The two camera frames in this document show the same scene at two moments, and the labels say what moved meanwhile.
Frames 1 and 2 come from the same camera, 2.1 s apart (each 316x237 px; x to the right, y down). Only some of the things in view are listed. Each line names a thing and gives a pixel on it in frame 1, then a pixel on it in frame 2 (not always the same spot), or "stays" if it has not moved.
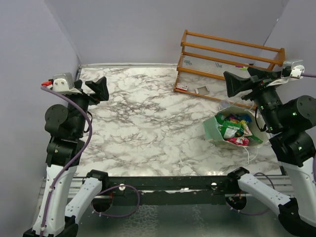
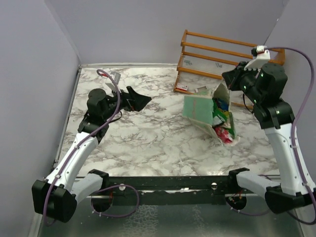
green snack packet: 228,130 -> 220,117
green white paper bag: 238,126 -> 199,109
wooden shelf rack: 204,59 stays
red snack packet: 243,141 -> 224,135
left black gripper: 99,87 -> 137,101
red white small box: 181,86 stays
